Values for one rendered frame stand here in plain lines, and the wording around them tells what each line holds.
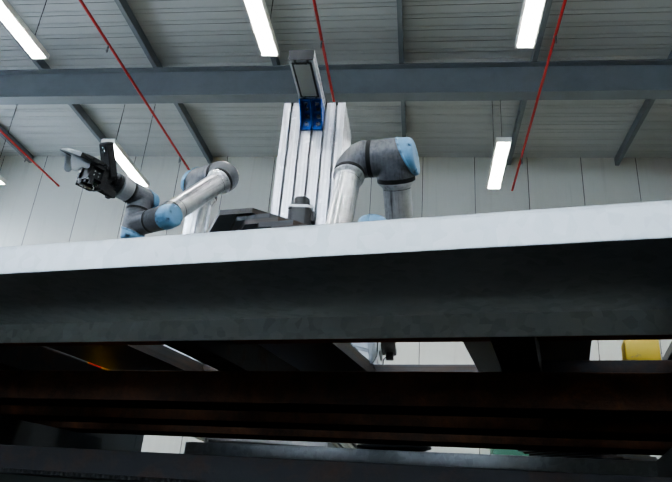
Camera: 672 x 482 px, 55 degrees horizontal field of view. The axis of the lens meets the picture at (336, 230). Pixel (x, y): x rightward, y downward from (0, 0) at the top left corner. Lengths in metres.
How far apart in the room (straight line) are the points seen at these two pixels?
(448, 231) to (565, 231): 0.09
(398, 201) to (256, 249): 1.40
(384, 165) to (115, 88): 9.71
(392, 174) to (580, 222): 1.43
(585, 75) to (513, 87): 1.07
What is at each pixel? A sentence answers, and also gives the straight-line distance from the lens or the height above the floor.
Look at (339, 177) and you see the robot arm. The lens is 1.89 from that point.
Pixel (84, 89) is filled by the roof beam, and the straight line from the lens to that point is 11.68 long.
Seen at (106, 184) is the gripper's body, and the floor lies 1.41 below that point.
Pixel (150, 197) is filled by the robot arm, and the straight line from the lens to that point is 2.20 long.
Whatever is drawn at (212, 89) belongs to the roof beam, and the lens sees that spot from 10.79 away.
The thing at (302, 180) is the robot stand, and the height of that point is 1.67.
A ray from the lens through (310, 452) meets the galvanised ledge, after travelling 1.69.
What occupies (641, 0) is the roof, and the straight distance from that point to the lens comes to 10.15.
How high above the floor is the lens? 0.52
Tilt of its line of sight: 24 degrees up
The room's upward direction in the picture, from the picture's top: 5 degrees clockwise
